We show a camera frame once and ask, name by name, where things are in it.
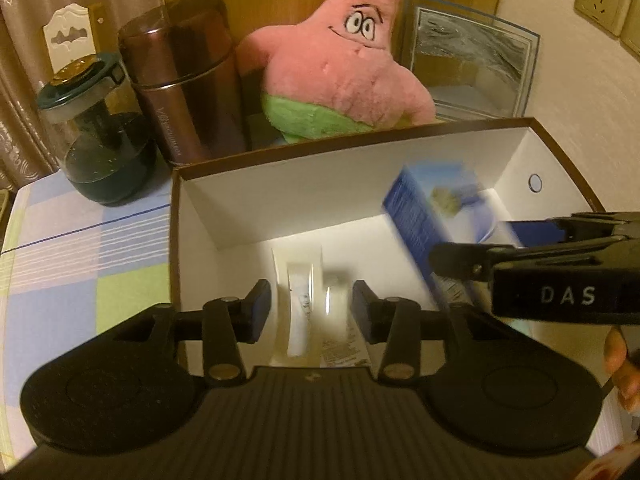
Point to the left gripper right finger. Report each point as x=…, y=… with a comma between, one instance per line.
x=395, y=322

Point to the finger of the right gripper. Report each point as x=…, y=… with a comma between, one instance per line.
x=537, y=233
x=461, y=261

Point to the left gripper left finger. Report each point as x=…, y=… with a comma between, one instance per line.
x=228, y=322

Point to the blue cream tube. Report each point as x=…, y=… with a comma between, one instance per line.
x=351, y=352

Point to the blue white medicine box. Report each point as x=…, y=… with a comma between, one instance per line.
x=440, y=202

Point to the person's right hand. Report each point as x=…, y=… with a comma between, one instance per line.
x=625, y=376

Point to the brown cardboard storage box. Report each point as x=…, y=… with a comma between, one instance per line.
x=227, y=214

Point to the checkered tablecloth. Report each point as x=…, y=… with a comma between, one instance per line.
x=70, y=269

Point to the framed sand art picture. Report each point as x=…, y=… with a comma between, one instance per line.
x=474, y=64

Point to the dark green glass jar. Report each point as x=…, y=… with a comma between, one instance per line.
x=97, y=131

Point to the pink starfish plush toy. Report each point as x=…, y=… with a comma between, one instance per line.
x=334, y=73

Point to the brown metal canister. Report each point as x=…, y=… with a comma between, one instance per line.
x=180, y=60

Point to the patterned brown curtain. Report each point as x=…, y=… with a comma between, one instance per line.
x=26, y=67

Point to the beige double wall socket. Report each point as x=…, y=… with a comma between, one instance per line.
x=619, y=18

